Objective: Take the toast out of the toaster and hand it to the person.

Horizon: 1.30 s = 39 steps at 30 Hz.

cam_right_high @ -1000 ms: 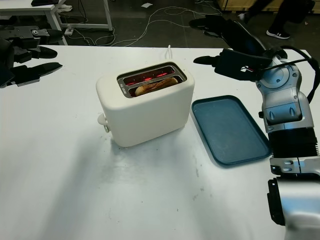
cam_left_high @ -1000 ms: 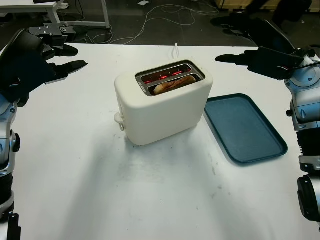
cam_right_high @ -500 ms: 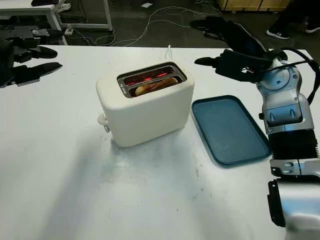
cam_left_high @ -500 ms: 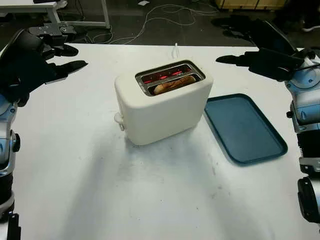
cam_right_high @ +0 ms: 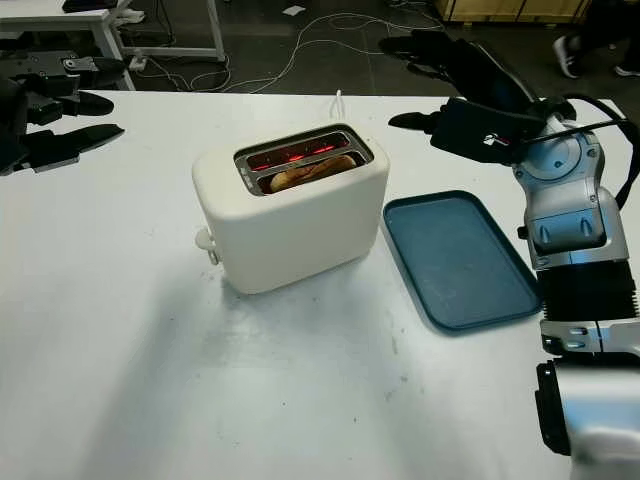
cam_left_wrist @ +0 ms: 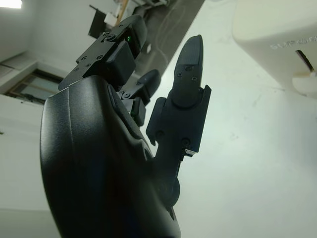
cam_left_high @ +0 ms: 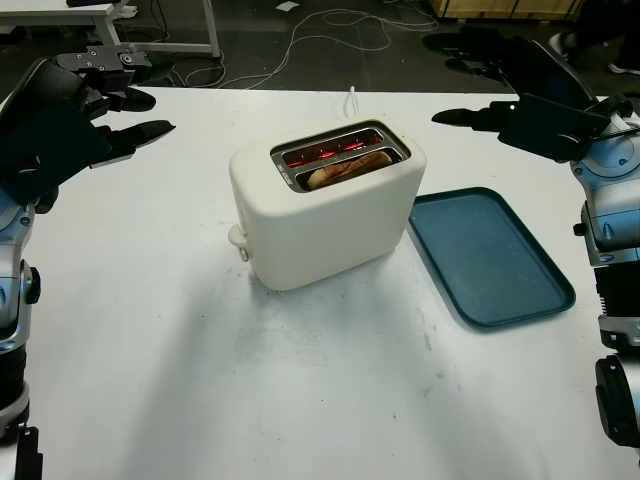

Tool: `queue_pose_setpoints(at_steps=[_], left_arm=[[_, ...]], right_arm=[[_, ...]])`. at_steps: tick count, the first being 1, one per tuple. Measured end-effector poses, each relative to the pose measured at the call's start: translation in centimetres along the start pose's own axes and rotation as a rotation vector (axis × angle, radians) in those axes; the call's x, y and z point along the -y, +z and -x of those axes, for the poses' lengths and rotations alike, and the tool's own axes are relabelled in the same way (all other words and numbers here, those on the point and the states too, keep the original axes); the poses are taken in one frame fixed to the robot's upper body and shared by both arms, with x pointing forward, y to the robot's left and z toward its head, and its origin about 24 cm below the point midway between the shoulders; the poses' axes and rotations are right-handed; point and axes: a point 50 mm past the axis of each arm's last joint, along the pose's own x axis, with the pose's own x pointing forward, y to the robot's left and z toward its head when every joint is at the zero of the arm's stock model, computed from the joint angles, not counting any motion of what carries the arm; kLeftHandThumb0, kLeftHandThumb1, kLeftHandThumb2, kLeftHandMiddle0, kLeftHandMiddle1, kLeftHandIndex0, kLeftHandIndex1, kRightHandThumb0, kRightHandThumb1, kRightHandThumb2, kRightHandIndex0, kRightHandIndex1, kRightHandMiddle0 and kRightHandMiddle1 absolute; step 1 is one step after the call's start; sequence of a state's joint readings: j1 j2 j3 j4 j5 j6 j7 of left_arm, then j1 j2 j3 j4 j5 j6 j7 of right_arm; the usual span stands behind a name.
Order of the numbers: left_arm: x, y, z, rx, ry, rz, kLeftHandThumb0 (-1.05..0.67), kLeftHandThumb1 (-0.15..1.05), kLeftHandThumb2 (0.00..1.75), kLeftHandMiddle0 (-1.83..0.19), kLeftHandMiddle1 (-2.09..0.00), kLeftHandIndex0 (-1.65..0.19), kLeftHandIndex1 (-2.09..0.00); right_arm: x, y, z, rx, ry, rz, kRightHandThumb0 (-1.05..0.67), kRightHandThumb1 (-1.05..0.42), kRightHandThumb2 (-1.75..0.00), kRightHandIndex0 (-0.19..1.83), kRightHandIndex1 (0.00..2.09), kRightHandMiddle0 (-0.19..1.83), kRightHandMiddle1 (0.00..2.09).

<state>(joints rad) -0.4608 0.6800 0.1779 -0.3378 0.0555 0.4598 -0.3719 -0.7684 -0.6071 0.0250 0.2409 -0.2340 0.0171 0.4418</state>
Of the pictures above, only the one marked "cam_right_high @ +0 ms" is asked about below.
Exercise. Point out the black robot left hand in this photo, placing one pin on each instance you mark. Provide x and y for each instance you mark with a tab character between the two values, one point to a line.
50	150

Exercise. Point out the white paper sheet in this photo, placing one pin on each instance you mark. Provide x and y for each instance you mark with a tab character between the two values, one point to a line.
294	10

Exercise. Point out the teal plastic tray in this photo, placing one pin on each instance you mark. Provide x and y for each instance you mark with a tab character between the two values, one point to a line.
457	260

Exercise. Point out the browned toast slice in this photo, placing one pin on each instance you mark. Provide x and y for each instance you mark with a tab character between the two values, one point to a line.
310	172

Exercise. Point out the white two-slot toaster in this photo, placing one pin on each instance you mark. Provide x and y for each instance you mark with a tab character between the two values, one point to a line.
290	240

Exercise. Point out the wooden crate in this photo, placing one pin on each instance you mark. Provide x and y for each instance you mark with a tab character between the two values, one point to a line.
510	9

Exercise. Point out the person in dark trousers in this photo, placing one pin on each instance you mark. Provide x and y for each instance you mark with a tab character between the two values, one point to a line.
567	55

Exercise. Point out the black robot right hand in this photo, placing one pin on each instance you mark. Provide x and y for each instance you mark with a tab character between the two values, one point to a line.
485	75

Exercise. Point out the white power strip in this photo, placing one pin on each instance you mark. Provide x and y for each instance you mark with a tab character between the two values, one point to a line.
137	62

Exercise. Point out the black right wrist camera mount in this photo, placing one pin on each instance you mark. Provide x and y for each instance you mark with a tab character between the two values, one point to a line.
480	135

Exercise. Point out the white metal-frame desk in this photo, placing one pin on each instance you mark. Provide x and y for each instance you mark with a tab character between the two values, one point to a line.
50	20

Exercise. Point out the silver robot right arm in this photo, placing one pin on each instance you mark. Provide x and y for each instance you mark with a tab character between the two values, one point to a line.
575	200

